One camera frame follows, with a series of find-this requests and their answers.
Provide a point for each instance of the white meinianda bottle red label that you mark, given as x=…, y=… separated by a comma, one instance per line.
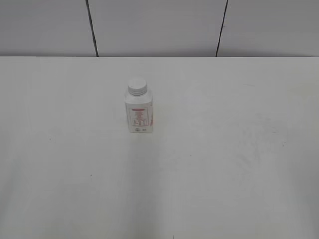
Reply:
x=140, y=112

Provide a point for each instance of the white ribbed bottle cap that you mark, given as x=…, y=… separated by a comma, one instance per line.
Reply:
x=137, y=86

